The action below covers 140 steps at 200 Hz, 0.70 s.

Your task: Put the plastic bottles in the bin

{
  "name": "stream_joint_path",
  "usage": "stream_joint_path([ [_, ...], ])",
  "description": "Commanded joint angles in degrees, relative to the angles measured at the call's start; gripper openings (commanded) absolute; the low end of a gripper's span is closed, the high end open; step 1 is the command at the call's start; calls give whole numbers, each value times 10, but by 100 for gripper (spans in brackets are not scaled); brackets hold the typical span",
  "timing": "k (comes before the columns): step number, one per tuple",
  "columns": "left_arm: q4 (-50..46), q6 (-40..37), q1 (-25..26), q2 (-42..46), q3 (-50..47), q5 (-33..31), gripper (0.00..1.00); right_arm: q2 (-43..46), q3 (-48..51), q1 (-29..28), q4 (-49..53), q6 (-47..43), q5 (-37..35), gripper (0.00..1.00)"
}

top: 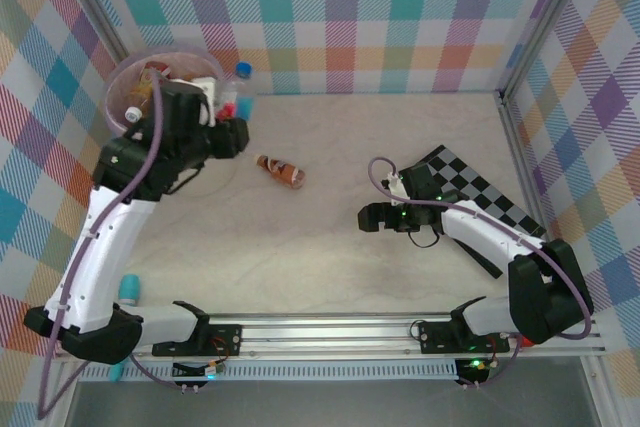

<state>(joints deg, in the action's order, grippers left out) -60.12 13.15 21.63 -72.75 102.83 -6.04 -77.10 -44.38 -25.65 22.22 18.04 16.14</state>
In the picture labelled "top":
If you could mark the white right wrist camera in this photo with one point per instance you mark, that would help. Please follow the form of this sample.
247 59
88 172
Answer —
395 186

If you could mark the red button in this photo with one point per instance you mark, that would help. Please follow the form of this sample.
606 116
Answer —
527 342

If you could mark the black checkered chessboard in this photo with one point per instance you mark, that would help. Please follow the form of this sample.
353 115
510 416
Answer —
480 182

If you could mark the aluminium side rail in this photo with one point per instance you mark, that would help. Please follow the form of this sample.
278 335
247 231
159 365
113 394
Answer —
512 147

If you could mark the teal cylinder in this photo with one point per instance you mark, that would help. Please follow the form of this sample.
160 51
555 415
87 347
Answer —
130 289

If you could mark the Fiji water bottle blue cap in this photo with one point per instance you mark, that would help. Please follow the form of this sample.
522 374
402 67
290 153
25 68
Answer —
242 89

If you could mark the brown Nescafe coffee bottle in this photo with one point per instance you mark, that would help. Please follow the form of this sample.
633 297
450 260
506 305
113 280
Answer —
282 172

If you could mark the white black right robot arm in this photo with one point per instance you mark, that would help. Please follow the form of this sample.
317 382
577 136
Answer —
480 227

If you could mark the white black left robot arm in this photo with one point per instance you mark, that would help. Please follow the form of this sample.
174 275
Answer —
105 247

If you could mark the small circuit board green light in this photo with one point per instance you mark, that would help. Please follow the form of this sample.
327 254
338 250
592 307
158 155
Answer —
210 372
472 367

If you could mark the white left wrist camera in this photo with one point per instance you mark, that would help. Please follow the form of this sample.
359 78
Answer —
207 89

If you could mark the aluminium frame post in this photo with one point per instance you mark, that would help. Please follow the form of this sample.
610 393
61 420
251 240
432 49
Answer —
545 22
95 2

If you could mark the teal plastic piece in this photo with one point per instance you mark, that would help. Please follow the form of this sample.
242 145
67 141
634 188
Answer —
116 373

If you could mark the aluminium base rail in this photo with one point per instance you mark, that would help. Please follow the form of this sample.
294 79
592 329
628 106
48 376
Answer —
325 332

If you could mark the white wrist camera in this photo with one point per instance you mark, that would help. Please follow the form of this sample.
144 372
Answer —
395 186
207 89

